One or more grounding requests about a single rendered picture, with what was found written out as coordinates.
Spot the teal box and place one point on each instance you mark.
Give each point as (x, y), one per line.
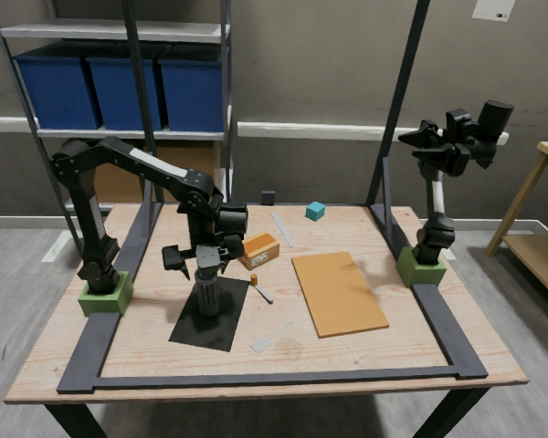
(315, 211)

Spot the wooden cutting board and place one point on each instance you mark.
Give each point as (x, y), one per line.
(338, 298)

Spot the dark grey metal post with diagonal brace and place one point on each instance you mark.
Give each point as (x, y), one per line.
(382, 159)

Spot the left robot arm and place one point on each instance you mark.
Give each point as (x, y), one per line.
(439, 229)

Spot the brown cardboard box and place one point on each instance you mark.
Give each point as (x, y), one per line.
(259, 249)

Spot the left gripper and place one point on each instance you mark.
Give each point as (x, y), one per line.
(443, 157)

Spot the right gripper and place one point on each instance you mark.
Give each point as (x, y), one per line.
(173, 259)

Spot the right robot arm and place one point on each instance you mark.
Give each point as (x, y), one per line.
(73, 168)

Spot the black rectangular mat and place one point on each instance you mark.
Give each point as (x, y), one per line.
(216, 332)

